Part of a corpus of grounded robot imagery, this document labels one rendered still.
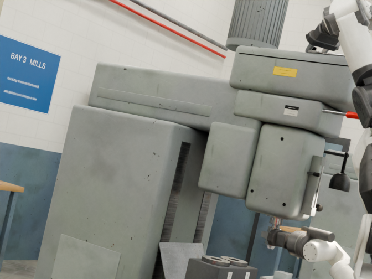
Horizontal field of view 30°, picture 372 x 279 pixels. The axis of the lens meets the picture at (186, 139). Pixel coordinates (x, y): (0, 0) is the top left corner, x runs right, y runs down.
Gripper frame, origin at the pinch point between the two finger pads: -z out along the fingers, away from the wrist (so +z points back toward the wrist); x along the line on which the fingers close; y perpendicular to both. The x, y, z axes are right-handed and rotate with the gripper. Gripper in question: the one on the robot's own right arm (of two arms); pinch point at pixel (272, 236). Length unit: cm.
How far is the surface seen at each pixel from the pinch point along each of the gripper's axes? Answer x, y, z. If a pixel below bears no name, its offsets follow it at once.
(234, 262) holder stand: 31.6, 8.1, 15.5
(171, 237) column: 19.2, 9.6, -32.6
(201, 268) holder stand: 44.4, 10.8, 15.2
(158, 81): 29, -48, -49
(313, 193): -2.1, -18.1, 12.3
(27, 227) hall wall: -169, 83, -501
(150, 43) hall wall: -303, -157, -546
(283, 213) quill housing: 7.2, -9.3, 9.3
